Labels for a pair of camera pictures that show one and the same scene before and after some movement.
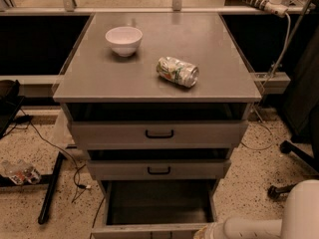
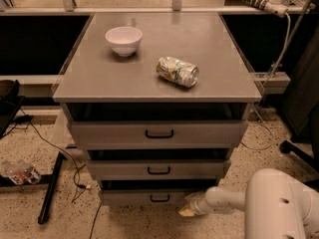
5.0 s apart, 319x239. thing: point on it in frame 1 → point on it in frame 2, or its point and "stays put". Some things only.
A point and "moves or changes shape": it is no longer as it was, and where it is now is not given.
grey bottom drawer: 155,208 moves or changes shape
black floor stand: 46,181 stays put
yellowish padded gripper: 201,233 → 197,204
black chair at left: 10,102 stays put
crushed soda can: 185,75 stays put
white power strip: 272,5 stays put
